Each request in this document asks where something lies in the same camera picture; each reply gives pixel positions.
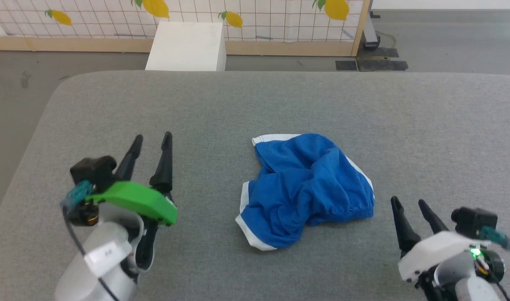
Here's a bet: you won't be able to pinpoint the grey metal stand foot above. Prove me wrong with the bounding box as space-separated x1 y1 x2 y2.
362 0 382 50

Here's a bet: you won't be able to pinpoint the grey fabric sofa cushion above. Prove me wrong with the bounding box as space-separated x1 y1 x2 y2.
0 70 510 301

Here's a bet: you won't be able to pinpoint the white box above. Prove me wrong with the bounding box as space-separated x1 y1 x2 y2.
145 21 227 72

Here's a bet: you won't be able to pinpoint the yellow floor cable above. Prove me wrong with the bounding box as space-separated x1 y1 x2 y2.
378 30 398 49

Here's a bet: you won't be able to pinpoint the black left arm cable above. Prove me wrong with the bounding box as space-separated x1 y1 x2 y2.
60 181 122 301

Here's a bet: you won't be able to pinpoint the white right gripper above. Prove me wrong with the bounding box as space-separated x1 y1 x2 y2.
390 195 492 289

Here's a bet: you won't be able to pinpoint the blue shorts with white trim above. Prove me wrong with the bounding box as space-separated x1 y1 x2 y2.
235 133 376 252

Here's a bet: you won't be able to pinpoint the large black floor tape patch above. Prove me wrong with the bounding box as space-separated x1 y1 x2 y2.
357 47 409 72

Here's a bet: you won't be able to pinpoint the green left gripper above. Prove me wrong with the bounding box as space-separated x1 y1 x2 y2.
86 131 179 272

